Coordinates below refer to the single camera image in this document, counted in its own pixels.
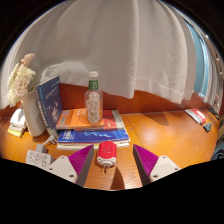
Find white ceramic vase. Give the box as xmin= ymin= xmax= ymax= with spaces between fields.
xmin=20 ymin=89 xmax=48 ymax=138

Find window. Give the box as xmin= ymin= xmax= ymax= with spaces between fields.
xmin=186 ymin=23 xmax=214 ymax=101

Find white and pink flowers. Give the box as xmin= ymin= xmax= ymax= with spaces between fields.
xmin=6 ymin=53 xmax=37 ymax=108

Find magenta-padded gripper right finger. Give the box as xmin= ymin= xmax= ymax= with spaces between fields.
xmin=133 ymin=144 xmax=181 ymax=186

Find blue flat book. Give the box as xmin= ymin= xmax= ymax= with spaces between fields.
xmin=56 ymin=128 xmax=131 ymax=151

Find clear green-labelled drink bottle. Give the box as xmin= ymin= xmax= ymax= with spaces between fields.
xmin=83 ymin=70 xmax=104 ymax=126

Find red and white box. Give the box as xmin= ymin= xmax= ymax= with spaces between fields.
xmin=184 ymin=108 xmax=208 ymax=125

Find small dark object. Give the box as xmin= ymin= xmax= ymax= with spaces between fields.
xmin=202 ymin=122 xmax=213 ymax=133

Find dark chair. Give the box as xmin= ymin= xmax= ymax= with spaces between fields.
xmin=210 ymin=116 xmax=224 ymax=162

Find white power strip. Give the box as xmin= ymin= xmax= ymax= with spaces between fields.
xmin=25 ymin=149 xmax=56 ymax=171

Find blue standing book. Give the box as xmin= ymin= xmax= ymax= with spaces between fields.
xmin=34 ymin=75 xmax=64 ymax=131

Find orange flat book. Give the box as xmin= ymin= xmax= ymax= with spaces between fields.
xmin=54 ymin=108 xmax=126 ymax=133

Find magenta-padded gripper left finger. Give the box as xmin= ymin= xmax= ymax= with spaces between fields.
xmin=47 ymin=144 xmax=95 ymax=187

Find yellow flat book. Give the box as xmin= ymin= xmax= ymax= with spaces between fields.
xmin=7 ymin=126 xmax=24 ymax=138

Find white power strip cable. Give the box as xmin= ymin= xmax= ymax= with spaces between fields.
xmin=34 ymin=134 xmax=58 ymax=154

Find white curtain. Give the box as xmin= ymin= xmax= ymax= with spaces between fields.
xmin=0 ymin=0 xmax=214 ymax=111

